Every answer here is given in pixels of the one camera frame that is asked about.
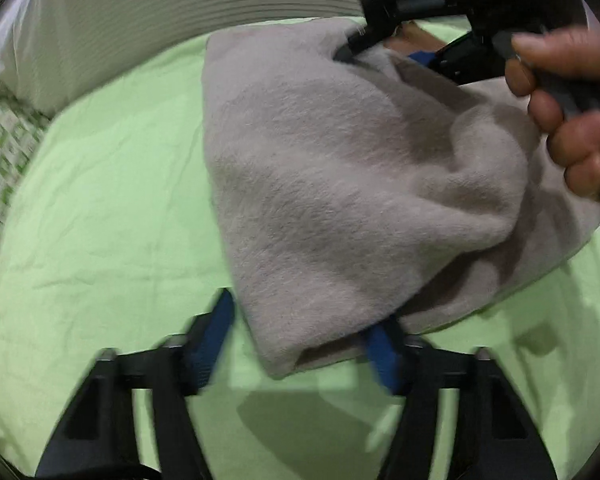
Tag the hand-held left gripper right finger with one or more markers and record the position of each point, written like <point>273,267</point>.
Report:
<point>384,360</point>

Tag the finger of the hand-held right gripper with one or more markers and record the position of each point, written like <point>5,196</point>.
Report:
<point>450,57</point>
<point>360,42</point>

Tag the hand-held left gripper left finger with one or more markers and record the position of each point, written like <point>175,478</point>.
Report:
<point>210,340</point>

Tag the beige knit sweater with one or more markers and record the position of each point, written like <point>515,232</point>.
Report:
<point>355,185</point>

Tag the person's right hand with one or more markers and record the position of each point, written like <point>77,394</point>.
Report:
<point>575,55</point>

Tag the light green bed sheet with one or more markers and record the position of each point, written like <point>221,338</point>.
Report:
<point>105,185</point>

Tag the white striped bolster pillow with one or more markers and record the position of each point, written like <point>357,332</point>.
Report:
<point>155,20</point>

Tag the green checkered pillow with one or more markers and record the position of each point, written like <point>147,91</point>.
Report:
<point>5,170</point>

